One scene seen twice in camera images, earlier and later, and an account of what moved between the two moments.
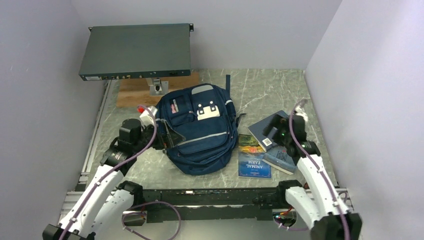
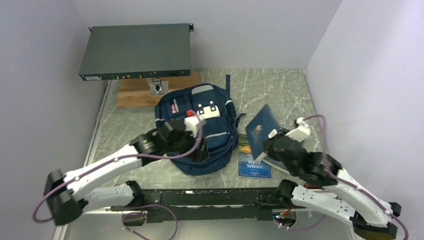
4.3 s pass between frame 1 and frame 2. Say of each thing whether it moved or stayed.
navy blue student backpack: stayed
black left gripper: moved
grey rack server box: stayed
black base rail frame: stayed
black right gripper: moved
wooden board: stayed
